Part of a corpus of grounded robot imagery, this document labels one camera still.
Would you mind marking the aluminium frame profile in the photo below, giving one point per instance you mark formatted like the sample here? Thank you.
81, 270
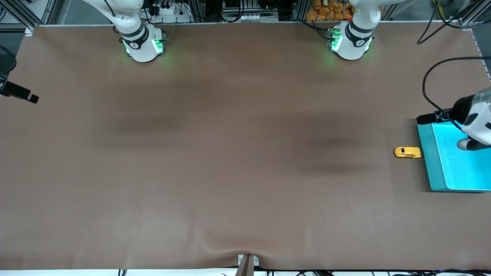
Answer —
470, 23
23, 19

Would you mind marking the aluminium frame post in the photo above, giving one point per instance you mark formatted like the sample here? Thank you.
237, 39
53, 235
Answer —
197, 9

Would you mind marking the white power strip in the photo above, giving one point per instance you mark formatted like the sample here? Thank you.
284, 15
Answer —
172, 15

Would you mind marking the pile of orange packets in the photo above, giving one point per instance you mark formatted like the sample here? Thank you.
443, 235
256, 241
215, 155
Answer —
326, 13

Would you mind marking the brown table mat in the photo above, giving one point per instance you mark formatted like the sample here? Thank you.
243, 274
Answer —
245, 153

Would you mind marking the metal clamp bracket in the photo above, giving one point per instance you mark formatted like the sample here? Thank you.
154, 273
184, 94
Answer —
247, 266

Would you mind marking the yellow beetle toy car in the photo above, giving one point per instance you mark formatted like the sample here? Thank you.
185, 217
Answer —
407, 152

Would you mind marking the turquoise plastic bin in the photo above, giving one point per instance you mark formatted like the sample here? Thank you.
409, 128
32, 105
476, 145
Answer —
441, 172

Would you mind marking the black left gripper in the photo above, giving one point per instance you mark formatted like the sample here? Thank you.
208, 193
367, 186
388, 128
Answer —
459, 109

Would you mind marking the white terminal equipment box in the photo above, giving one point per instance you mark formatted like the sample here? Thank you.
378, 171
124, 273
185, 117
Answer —
249, 17

